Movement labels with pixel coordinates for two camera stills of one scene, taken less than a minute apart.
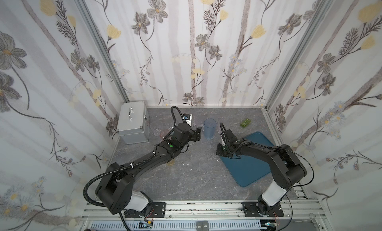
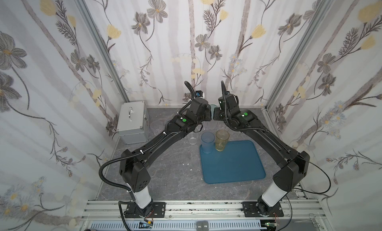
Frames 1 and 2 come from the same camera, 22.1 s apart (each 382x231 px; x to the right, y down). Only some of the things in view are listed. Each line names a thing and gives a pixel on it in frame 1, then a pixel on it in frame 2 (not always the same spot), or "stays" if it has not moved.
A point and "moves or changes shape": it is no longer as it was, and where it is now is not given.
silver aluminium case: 133,124 stays
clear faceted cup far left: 156,126 stays
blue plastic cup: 209,126 -> 207,139
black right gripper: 224,150 -> 217,114
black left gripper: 195,134 -> 206,115
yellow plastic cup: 171,163 moves or changes shape
